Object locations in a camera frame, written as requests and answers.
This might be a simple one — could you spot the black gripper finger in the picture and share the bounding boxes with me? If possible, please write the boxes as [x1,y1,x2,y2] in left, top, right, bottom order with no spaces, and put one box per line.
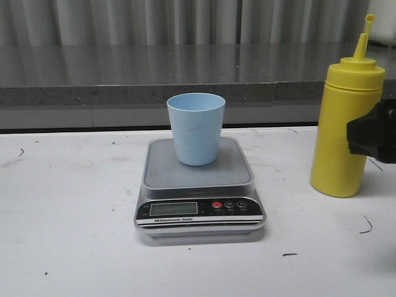
[346,99,395,163]

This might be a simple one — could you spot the yellow squeeze bottle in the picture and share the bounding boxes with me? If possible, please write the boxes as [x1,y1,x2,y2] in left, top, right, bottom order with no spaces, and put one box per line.
[310,14,385,197]

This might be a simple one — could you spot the light blue plastic cup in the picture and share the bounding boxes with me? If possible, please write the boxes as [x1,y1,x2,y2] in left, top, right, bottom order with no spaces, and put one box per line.
[167,93,225,166]

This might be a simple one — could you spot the silver electronic kitchen scale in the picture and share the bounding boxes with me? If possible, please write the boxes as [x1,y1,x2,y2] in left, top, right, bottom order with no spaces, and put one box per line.
[134,137,267,238]

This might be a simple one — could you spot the white appliance on counter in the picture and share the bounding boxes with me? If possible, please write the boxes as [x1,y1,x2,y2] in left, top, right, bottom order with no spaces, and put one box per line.
[368,0,395,47]

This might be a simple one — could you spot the grey stone counter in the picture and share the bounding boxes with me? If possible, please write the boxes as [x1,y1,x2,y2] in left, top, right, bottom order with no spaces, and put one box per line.
[0,41,396,129]

